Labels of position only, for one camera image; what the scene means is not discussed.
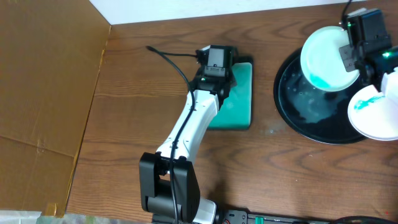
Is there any light green plate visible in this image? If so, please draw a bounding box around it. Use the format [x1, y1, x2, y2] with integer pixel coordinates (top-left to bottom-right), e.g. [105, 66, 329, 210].
[300, 26, 359, 92]

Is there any white plate with stain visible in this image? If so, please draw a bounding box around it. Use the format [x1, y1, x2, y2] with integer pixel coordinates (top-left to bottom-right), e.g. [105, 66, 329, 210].
[348, 85, 397, 141]

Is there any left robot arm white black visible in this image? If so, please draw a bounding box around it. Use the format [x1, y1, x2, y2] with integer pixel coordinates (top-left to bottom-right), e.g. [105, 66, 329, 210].
[139, 64, 234, 223]

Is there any round black serving tray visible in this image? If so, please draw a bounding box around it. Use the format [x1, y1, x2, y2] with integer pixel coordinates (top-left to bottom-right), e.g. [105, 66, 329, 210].
[273, 48, 366, 144]

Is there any brown cardboard panel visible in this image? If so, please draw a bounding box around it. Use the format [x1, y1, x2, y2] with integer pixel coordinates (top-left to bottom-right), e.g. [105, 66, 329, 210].
[1, 0, 110, 217]

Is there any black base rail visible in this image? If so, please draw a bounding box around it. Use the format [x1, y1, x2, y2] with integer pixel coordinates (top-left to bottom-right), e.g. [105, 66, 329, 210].
[213, 208, 397, 224]

